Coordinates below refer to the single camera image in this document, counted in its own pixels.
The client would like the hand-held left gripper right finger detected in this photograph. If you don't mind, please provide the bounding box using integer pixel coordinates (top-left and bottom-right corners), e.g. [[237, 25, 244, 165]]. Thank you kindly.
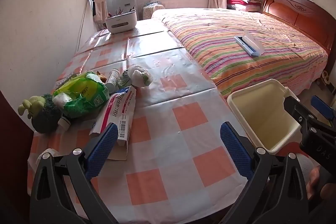
[[220, 122, 309, 224]]

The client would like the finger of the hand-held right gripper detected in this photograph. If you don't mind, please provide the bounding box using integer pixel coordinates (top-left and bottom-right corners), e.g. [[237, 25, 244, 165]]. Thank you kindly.
[[283, 95, 309, 132], [310, 95, 336, 123]]

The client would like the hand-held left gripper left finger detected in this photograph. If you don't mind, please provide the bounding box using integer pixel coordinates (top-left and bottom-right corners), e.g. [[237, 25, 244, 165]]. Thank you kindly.
[[29, 123, 119, 224]]

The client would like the cream plastic bin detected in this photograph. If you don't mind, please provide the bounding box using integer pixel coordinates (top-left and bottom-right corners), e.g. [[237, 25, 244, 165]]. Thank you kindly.
[[227, 79, 303, 155]]

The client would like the white labelled bottle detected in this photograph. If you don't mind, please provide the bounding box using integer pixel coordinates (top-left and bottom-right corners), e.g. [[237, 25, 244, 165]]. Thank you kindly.
[[105, 70, 126, 93]]

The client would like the person's right hand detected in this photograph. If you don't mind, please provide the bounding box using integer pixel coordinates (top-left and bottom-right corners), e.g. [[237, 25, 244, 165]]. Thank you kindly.
[[306, 168, 322, 199]]

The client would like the white pink medicine box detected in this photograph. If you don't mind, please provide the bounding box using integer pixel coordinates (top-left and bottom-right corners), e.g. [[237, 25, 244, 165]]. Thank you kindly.
[[89, 86, 137, 161]]

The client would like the green plastic bag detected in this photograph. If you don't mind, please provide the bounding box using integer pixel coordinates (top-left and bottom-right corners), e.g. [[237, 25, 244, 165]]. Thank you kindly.
[[52, 72, 110, 119]]

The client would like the orange white checkered tablecloth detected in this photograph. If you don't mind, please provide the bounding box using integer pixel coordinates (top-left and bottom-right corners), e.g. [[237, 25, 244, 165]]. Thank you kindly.
[[28, 20, 248, 224]]

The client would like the green plush toy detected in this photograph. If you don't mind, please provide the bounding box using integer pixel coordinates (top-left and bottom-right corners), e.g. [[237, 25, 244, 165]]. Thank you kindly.
[[18, 94, 63, 134]]

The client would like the striped bed blanket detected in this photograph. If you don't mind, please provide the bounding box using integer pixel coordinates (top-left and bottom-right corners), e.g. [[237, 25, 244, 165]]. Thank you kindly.
[[152, 7, 328, 98]]

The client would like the white knotted plastic bag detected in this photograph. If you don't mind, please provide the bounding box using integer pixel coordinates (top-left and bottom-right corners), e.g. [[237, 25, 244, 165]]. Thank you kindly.
[[127, 65, 153, 87]]

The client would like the wooden bed headboard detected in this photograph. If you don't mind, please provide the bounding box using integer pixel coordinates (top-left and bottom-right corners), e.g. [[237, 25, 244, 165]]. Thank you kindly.
[[262, 0, 336, 56]]

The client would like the white organiser box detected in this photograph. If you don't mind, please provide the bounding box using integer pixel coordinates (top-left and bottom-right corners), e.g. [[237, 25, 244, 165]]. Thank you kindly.
[[105, 9, 137, 34]]

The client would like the cluster of pens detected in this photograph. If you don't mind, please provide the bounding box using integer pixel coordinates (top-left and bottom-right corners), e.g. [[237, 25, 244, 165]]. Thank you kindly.
[[107, 5, 135, 17]]

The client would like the patterned covered stool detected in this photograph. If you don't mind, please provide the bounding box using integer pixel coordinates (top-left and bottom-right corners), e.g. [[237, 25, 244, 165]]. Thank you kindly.
[[142, 0, 166, 20]]

